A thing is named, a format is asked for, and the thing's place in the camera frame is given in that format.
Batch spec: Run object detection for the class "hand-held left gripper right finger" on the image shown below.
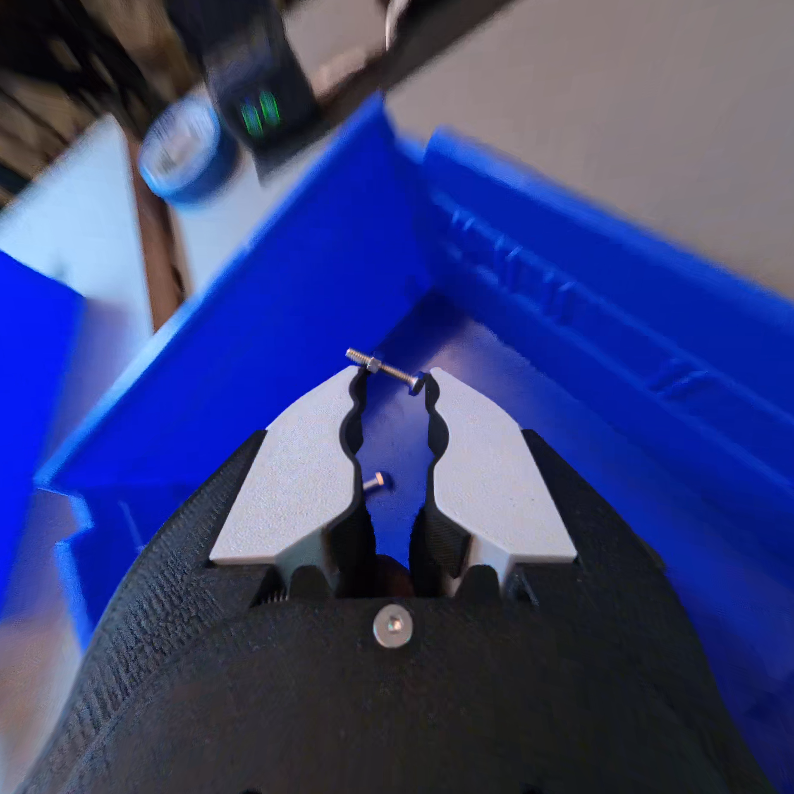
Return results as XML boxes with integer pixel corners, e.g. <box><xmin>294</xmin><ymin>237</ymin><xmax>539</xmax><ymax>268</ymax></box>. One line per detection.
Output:
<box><xmin>422</xmin><ymin>368</ymin><xmax>578</xmax><ymax>586</ymax></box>

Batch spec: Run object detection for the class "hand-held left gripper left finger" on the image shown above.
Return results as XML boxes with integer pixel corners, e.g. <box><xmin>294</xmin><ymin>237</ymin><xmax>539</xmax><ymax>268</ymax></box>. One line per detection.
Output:
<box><xmin>209</xmin><ymin>366</ymin><xmax>371</xmax><ymax>572</ymax></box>

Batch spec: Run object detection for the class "thin steel bolt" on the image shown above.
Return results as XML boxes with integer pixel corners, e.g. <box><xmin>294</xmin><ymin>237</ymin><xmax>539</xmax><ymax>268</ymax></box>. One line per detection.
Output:
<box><xmin>347</xmin><ymin>349</ymin><xmax>425</xmax><ymax>395</ymax></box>

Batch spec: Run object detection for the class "blue divided plastic bin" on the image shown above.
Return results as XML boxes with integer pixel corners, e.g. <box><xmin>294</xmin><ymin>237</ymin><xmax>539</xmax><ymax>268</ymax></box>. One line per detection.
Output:
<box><xmin>35</xmin><ymin>93</ymin><xmax>794</xmax><ymax>794</ymax></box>

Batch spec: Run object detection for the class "blue tape roll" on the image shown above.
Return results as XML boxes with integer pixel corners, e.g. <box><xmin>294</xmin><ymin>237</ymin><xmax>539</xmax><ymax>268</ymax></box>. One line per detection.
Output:
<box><xmin>137</xmin><ymin>93</ymin><xmax>239</xmax><ymax>206</ymax></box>

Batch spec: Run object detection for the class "wood-edged grey board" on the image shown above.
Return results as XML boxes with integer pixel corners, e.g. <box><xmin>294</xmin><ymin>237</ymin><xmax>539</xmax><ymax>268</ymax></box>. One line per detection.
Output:
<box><xmin>0</xmin><ymin>112</ymin><xmax>187</xmax><ymax>336</ymax></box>

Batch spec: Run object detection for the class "small black and blue device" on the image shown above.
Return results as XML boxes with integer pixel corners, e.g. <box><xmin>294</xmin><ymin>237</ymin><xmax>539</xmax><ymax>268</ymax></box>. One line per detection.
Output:
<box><xmin>168</xmin><ymin>0</ymin><xmax>326</xmax><ymax>181</ymax></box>

